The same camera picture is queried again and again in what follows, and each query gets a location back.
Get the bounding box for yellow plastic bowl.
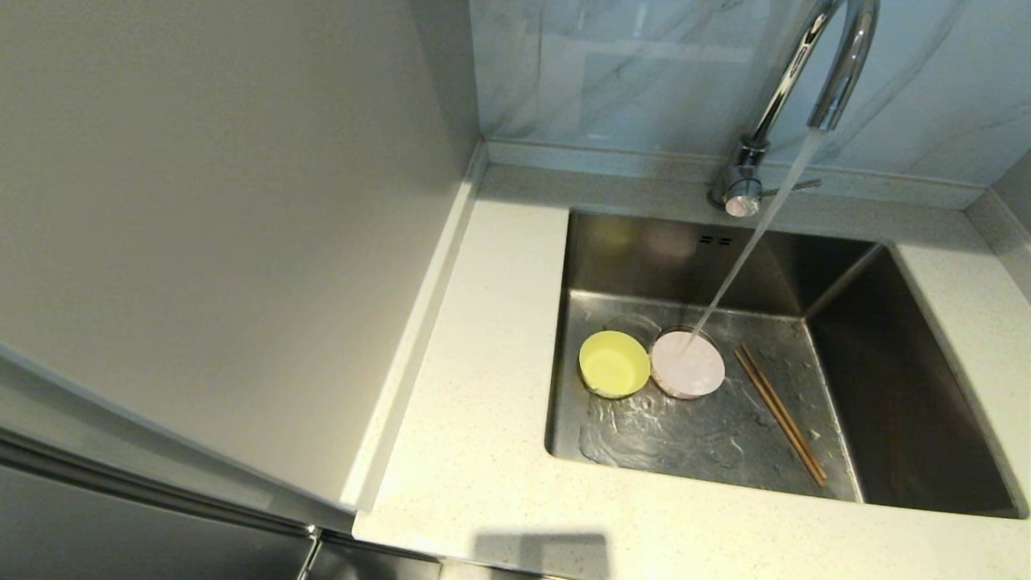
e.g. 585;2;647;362
578;329;652;400

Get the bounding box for pale pink bowl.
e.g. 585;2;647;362
649;326;727;400

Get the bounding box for brown wooden chopstick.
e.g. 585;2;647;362
739;344;829;483
733;350;823;487

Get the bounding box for stainless steel sink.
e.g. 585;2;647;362
545;208;1028;520

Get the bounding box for running water stream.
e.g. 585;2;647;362
681;127;826;359

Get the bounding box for beige tall cabinet side panel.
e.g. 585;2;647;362
0;0;488;512

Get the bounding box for chrome gooseneck faucet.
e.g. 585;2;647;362
707;0;881;219

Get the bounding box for chrome cabinet trim strip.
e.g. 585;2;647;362
0;431;355;542

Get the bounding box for grey tall cabinet door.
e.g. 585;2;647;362
0;467;444;580

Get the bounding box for chrome cabinet handle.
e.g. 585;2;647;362
295;525;323;580

